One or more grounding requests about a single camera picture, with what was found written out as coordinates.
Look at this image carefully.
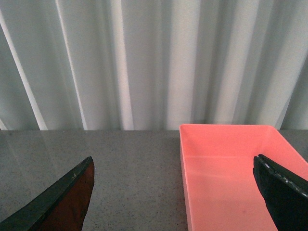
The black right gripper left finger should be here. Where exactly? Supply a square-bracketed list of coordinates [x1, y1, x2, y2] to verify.
[0, 156, 94, 231]

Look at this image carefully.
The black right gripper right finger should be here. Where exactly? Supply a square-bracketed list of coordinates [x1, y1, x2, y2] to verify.
[253, 154, 308, 231]

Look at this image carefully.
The pink plastic bin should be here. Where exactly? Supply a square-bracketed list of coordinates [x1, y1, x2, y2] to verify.
[180, 124, 308, 231]

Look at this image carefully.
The white pleated curtain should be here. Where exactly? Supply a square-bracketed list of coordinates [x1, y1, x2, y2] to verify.
[0, 0, 308, 130]

